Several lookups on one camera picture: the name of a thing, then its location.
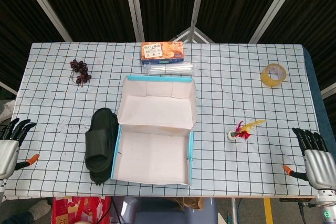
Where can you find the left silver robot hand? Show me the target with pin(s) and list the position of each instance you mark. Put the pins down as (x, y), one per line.
(8, 153)

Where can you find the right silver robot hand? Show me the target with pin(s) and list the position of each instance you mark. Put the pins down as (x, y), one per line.
(320, 166)

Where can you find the black slipper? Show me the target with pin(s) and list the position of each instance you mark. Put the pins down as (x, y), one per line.
(101, 140)
(98, 180)

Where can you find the light blue shoe box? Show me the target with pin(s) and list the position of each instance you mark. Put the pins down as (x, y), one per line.
(155, 155)

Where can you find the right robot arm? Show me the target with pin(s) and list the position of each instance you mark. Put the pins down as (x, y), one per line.
(326, 203)

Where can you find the red patterned bag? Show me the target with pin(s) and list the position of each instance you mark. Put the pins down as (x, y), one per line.
(76, 209)

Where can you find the orange cookie box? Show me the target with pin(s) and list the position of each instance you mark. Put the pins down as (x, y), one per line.
(162, 52)

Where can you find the white cloth bundle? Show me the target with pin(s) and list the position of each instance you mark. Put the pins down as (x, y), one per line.
(6, 111)

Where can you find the feather shuttlecock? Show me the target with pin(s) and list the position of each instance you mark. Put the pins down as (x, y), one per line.
(242, 130)

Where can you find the metal table leg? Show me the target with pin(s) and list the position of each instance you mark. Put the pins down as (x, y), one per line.
(233, 211)

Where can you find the yellow tape roll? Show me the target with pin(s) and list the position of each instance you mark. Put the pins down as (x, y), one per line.
(267, 80)

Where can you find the blue checkered tablecloth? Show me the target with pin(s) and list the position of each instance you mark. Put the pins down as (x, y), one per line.
(236, 98)

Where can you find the dark red grape bunch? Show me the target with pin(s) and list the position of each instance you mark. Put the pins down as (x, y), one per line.
(82, 73)

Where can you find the brown paper bag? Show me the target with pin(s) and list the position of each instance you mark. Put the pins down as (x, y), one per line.
(190, 203)

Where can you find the grey-blue chair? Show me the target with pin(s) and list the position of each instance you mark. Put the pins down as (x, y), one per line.
(162, 214)

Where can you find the clear plastic straw pack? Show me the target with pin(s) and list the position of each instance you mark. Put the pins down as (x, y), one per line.
(170, 69)

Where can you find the white triangular frame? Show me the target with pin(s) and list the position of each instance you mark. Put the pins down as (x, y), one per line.
(200, 36)

